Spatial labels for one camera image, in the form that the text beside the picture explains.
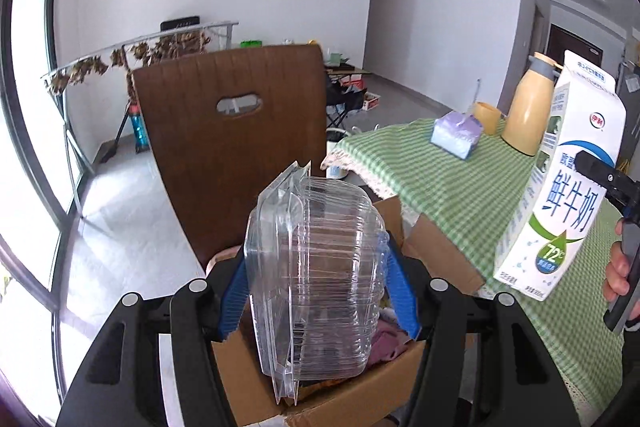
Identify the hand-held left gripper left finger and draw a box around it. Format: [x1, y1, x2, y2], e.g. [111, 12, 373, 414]
[55, 254, 248, 427]

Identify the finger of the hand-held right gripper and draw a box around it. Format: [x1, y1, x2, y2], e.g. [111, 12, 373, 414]
[574, 150, 640, 210]

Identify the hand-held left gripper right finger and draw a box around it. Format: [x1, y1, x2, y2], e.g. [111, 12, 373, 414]
[385, 237, 593, 427]

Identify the white milk carton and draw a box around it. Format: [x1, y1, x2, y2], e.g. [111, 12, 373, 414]
[492, 49, 627, 303]

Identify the brown cardboard box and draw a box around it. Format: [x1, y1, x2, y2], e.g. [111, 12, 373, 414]
[207, 194, 486, 427]

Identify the clear plastic clamshell container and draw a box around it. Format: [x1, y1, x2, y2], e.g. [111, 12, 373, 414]
[244, 161, 390, 405]

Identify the person's right hand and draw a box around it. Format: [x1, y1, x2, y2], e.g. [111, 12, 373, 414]
[602, 218, 632, 304]

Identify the pink crumpled cloth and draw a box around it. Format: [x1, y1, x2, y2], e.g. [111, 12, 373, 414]
[370, 319, 417, 364]

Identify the yellow thermos jug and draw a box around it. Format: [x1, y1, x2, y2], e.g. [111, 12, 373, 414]
[501, 52, 563, 156]

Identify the green checkered tablecloth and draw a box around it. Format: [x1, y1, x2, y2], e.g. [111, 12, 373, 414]
[320, 117, 640, 413]

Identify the dark brown entrance door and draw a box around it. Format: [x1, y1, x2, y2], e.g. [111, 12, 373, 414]
[545, 24, 606, 72]

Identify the brown wooden chair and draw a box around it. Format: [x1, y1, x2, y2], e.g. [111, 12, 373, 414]
[131, 44, 328, 278]

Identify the purple tissue pack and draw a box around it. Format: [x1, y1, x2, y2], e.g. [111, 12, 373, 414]
[431, 109, 483, 161]

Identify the blue water bottle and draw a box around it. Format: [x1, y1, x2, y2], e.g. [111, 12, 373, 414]
[129, 104, 150, 152]

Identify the black folding camp chair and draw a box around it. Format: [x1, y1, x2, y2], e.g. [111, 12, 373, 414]
[324, 72, 368, 128]

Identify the metal drying rack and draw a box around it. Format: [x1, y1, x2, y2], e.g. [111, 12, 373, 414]
[41, 21, 240, 228]

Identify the black-framed sliding glass door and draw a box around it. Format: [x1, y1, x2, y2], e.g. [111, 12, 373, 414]
[0, 0, 96, 403]

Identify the black flat device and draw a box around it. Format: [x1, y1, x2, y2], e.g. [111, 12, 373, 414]
[160, 14, 202, 31]

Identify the dark long-handled broom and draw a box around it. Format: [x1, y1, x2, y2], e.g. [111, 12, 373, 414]
[97, 107, 132, 164]

